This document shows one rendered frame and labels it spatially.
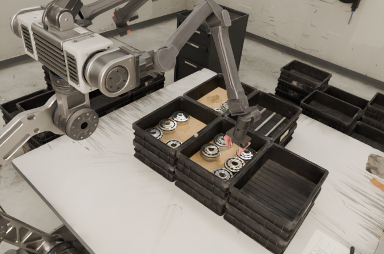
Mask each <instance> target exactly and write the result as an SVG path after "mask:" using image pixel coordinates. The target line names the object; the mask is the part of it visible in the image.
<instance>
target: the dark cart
mask: <svg viewBox="0 0 384 254"><path fill-rule="evenodd" d="M218 5H220V4H218ZM220 7H222V8H223V9H224V10H227V11H228V13H229V16H230V20H231V26H229V27H228V33H229V40H230V44H231V48H232V51H233V55H234V60H235V64H236V67H237V71H239V65H240V61H241V55H242V49H243V43H244V40H245V34H246V28H247V21H248V18H249V14H246V13H243V12H241V11H238V10H234V9H232V8H229V7H226V6H223V5H220ZM192 11H193V9H192V10H188V11H184V12H182V13H178V14H177V28H178V27H179V26H180V25H181V24H182V22H183V21H184V20H185V19H186V18H187V17H188V16H189V15H190V13H191V12H192ZM175 58H176V64H175V67H174V82H176V81H178V80H180V79H182V78H184V77H187V76H189V75H191V74H193V73H195V72H197V71H199V70H201V69H203V68H207V69H209V70H211V71H213V72H216V73H217V74H218V73H222V74H223V72H222V68H221V64H220V61H219V56H218V52H217V48H216V45H215V41H214V38H213V36H212V34H208V33H207V31H206V26H205V21H203V23H202V24H201V25H200V27H199V28H198V29H197V30H196V31H195V33H194V34H193V35H192V36H191V37H190V39H189V40H188V41H187V42H186V43H185V45H184V46H183V47H182V48H181V50H180V51H179V54H178V55H177V56H176V57H175Z"/></svg>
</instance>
